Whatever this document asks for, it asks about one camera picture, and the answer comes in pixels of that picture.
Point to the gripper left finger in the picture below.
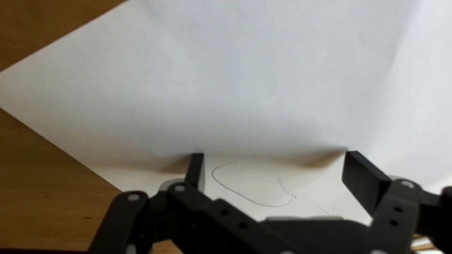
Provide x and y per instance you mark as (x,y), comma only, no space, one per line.
(183,211)

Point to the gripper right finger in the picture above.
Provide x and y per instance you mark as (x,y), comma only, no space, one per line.
(388,208)

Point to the white sheet of paper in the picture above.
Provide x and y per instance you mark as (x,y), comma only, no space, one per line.
(226,88)

